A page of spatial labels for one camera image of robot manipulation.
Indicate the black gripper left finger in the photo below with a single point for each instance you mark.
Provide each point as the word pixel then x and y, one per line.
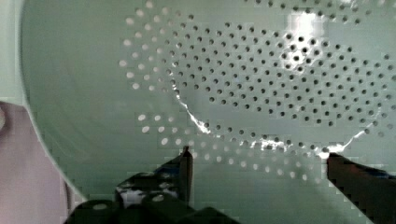
pixel 173 177

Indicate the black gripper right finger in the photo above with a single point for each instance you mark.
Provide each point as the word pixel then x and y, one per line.
pixel 372 190

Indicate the green plastic strainer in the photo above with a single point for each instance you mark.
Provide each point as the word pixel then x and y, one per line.
pixel 262 91

